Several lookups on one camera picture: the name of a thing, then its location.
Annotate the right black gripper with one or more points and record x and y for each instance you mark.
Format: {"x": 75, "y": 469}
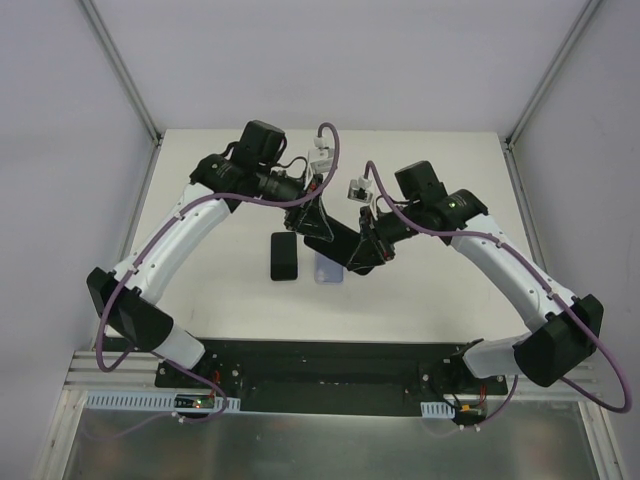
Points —
{"x": 368, "y": 231}

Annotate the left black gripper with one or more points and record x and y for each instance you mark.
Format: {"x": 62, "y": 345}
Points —
{"x": 304, "y": 203}

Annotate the black smartphone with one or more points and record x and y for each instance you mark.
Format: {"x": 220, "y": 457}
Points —
{"x": 345, "y": 248}
{"x": 283, "y": 256}

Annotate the lilac phone case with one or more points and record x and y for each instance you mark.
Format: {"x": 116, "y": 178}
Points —
{"x": 327, "y": 271}

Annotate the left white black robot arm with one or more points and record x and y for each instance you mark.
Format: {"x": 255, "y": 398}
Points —
{"x": 247, "y": 171}

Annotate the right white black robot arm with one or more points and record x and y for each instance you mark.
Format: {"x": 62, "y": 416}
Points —
{"x": 561, "y": 326}

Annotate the reflective metal sheet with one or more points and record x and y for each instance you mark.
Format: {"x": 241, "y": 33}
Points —
{"x": 527, "y": 440}

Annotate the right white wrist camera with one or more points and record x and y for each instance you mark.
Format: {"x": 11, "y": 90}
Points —
{"x": 360, "y": 189}

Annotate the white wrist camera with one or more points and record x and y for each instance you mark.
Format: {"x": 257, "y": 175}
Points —
{"x": 360, "y": 189}
{"x": 320, "y": 157}

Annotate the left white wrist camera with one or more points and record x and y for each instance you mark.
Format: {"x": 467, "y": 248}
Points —
{"x": 320, "y": 157}

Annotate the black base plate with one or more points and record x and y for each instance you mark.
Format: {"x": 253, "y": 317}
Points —
{"x": 336, "y": 378}

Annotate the right white cable duct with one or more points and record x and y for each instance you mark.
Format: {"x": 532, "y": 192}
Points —
{"x": 437, "y": 410}

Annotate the white cable duct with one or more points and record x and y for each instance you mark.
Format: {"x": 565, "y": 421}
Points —
{"x": 160, "y": 402}
{"x": 437, "y": 410}

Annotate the aluminium rail profile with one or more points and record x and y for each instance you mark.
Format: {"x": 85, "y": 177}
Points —
{"x": 137, "y": 371}

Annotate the left aluminium frame post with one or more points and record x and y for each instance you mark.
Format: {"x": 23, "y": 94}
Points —
{"x": 119, "y": 68}

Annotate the aluminium frame post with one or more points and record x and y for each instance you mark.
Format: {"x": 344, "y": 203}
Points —
{"x": 569, "y": 43}
{"x": 119, "y": 68}

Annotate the left white cable duct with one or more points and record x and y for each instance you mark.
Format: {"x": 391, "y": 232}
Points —
{"x": 160, "y": 402}

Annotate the right aluminium frame post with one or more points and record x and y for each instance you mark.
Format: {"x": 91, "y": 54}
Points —
{"x": 569, "y": 43}

